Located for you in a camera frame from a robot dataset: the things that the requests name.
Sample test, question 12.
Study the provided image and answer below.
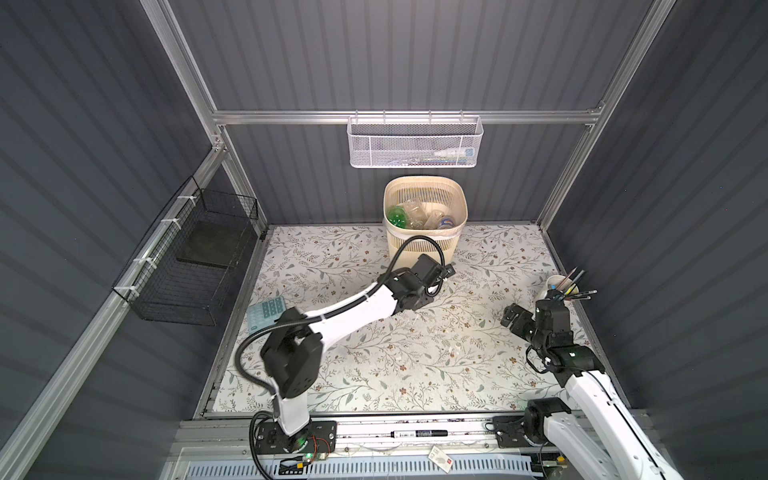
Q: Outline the green sprite bottle yellow cap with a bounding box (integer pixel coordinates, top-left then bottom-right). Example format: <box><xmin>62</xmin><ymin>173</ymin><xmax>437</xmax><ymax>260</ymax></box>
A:
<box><xmin>386</xmin><ymin>205</ymin><xmax>410</xmax><ymax>229</ymax></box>

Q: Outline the beige slatted waste bin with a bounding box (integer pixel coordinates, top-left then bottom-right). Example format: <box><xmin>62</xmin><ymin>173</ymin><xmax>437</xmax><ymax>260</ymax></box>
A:
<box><xmin>383</xmin><ymin>176</ymin><xmax>468</xmax><ymax>267</ymax></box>

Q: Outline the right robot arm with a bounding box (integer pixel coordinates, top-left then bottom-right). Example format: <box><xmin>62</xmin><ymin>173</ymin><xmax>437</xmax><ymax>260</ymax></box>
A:
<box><xmin>501</xmin><ymin>291</ymin><xmax>682</xmax><ymax>479</ymax></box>

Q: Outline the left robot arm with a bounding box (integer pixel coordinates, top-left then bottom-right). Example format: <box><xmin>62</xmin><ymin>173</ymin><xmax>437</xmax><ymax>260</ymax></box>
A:
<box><xmin>234</xmin><ymin>235</ymin><xmax>455</xmax><ymax>440</ymax></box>

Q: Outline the black wire basket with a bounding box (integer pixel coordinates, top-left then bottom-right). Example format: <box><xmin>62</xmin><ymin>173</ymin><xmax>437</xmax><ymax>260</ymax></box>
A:
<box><xmin>113</xmin><ymin>180</ymin><xmax>260</xmax><ymax>327</ymax></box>

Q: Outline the black marker on rail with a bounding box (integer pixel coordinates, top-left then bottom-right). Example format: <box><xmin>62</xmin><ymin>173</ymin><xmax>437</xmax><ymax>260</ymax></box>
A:
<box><xmin>390</xmin><ymin>429</ymin><xmax>449</xmax><ymax>439</ymax></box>

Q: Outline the white tube in basket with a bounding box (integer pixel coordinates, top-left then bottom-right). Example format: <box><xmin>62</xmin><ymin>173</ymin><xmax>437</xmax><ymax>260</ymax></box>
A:
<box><xmin>431</xmin><ymin>147</ymin><xmax>477</xmax><ymax>163</ymax></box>

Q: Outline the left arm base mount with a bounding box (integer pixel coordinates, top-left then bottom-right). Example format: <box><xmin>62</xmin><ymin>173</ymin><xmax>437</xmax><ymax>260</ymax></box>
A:
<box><xmin>255</xmin><ymin>420</ymin><xmax>338</xmax><ymax>455</ymax></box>

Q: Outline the white tag card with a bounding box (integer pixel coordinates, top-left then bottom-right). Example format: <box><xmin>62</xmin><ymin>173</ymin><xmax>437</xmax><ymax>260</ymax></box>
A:
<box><xmin>428</xmin><ymin>446</ymin><xmax>454</xmax><ymax>473</ymax></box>

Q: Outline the white pen cup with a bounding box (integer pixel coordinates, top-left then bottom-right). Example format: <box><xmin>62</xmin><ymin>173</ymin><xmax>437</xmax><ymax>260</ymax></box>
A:
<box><xmin>540</xmin><ymin>275</ymin><xmax>580</xmax><ymax>299</ymax></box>

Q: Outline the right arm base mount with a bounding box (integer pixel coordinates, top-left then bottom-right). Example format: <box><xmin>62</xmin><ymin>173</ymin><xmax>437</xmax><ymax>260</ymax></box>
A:
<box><xmin>491</xmin><ymin>415</ymin><xmax>540</xmax><ymax>448</ymax></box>

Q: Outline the blue label water bottle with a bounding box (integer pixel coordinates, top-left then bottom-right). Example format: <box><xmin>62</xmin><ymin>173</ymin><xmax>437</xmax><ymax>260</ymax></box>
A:
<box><xmin>437</xmin><ymin>215</ymin><xmax>456</xmax><ymax>230</ymax></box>

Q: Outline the white wire mesh basket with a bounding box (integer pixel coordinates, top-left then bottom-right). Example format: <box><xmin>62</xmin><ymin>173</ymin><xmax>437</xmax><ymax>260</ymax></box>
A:
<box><xmin>346</xmin><ymin>115</ymin><xmax>484</xmax><ymax>169</ymax></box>

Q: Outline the large clear unlabeled bottle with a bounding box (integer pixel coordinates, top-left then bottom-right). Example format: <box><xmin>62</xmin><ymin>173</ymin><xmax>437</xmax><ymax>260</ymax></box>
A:
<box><xmin>401</xmin><ymin>199</ymin><xmax>428</xmax><ymax>230</ymax></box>

